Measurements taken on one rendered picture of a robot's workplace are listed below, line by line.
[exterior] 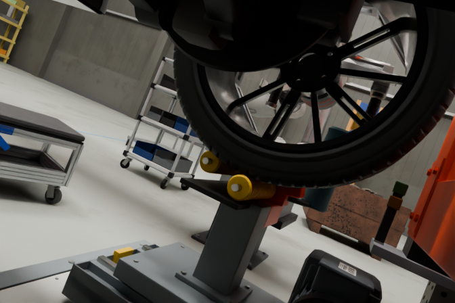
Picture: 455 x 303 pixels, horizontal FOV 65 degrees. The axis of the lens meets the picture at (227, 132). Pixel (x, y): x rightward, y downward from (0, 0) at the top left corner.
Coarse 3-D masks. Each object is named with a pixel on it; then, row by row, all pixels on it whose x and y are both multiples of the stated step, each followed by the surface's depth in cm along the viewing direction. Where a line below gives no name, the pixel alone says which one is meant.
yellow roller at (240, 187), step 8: (240, 176) 80; (248, 176) 84; (232, 184) 80; (240, 184) 80; (248, 184) 79; (256, 184) 83; (264, 184) 90; (232, 192) 80; (240, 192) 79; (248, 192) 79; (256, 192) 83; (264, 192) 90; (272, 192) 98; (240, 200) 79
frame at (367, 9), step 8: (368, 8) 103; (376, 16) 105; (384, 16) 100; (384, 24) 103; (392, 40) 102; (400, 48) 97; (400, 56) 100; (240, 72) 117; (240, 80) 118; (240, 96) 113; (248, 112) 114; (248, 120) 109; (256, 128) 114
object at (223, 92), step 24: (384, 0) 90; (408, 24) 82; (312, 48) 96; (336, 48) 93; (360, 48) 94; (408, 48) 86; (216, 72) 96; (288, 72) 97; (336, 72) 92; (360, 72) 93; (408, 72) 72; (216, 96) 88; (288, 96) 99; (312, 96) 97; (336, 96) 95; (240, 120) 96; (360, 120) 91; (264, 144) 80; (288, 144) 78; (312, 144) 76; (336, 144) 74
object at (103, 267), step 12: (120, 252) 99; (132, 252) 104; (84, 264) 88; (96, 264) 89; (108, 264) 90; (72, 276) 85; (84, 276) 84; (96, 276) 88; (108, 276) 87; (72, 288) 84; (84, 288) 83; (96, 288) 82; (108, 288) 81; (120, 288) 86; (72, 300) 84; (84, 300) 83; (96, 300) 81; (108, 300) 80; (120, 300) 79; (132, 300) 84; (144, 300) 83
